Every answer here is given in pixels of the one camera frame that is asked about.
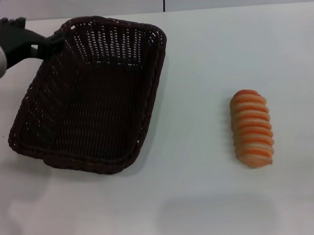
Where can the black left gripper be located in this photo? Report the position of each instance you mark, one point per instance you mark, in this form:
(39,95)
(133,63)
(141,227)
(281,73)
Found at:
(12,43)

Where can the dark brown woven basket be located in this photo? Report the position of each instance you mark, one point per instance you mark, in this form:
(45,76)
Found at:
(91,114)

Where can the orange striped bread loaf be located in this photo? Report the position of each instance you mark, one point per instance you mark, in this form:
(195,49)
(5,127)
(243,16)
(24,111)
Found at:
(251,129)

